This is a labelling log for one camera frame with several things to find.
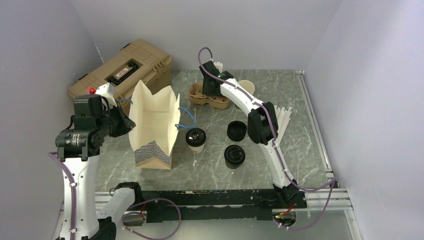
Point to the stack of black lids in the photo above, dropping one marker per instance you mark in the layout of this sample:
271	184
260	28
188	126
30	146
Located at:
236	130

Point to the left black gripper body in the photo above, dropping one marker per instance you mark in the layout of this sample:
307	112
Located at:
113	124

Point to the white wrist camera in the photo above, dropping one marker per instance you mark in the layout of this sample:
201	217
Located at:
107	91
219	66

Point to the blue checkered paper bag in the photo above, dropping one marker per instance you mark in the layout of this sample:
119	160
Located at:
156	117

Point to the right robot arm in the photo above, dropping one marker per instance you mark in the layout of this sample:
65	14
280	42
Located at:
262	129

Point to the white paper coffee cup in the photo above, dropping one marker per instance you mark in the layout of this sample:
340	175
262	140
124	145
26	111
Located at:
197	149

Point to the brown cardboard cup carrier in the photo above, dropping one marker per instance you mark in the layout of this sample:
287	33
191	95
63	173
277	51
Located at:
196	96

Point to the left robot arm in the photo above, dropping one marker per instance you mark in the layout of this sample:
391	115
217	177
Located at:
96	116

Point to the stack of paper cups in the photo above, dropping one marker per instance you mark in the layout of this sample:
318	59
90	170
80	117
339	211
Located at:
247	85

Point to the tan plastic toolbox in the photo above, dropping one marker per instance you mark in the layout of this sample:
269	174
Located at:
137	61

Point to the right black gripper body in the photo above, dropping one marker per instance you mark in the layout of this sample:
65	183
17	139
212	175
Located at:
206	89

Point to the bundle of white straws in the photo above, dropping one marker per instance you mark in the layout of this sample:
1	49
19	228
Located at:
283	117

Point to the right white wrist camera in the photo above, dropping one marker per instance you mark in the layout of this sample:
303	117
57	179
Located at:
219	66

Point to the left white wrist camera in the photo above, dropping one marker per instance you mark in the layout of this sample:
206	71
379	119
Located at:
107	91

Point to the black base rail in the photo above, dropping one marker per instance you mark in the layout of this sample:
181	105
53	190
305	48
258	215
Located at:
222	204

